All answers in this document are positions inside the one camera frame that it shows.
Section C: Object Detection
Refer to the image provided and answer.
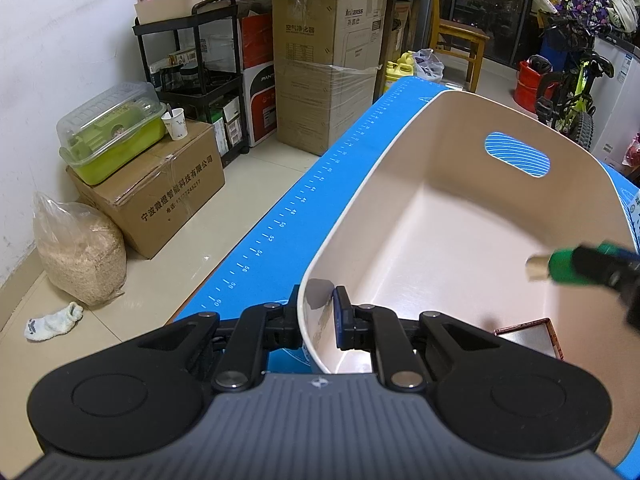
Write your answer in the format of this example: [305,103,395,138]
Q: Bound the red white appliance box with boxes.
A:
[241,13,277,148]

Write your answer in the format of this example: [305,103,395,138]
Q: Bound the green bottle with cork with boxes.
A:
[525,246,595,285]

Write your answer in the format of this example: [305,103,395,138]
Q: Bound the white appliance cabinet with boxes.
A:
[590,37,639,174]

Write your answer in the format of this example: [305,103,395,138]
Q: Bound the wooden chair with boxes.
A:
[428,0,489,92]

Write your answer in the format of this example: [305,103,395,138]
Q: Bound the green black bicycle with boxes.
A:
[535,14,614,151]

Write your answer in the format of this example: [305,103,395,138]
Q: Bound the blue measuring table mat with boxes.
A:
[176,77,640,480]

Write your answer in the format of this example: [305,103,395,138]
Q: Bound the open box on cart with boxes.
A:
[134,0,203,25]

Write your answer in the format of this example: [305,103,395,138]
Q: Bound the white sock on floor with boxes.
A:
[24,301,84,342]

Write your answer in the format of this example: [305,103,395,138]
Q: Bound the yellow jug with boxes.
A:
[384,51,414,91]

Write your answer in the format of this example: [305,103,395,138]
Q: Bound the brown cardboard box with text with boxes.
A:
[66,120,224,259]

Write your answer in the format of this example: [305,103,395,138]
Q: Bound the black shelf cart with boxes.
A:
[132,0,250,166]

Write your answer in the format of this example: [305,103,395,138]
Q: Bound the green lidded plastic container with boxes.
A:
[56,81,166,185]

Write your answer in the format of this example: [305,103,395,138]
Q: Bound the large wrapped cardboard box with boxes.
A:
[272,0,386,155]

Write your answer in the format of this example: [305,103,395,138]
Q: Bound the small framed white box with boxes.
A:
[494,318,564,360]

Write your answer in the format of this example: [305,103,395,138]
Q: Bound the beige plastic storage bin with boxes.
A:
[297,91,639,465]

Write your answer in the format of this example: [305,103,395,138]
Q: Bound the white paper cup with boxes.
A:
[162,108,188,141]

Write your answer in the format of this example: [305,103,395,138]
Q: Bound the clear bag of grain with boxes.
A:
[32,192,127,307]

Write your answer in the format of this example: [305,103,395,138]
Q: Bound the plastic bag on floor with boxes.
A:
[412,49,445,82]

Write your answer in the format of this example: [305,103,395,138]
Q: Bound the red bucket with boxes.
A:
[513,54,553,113]

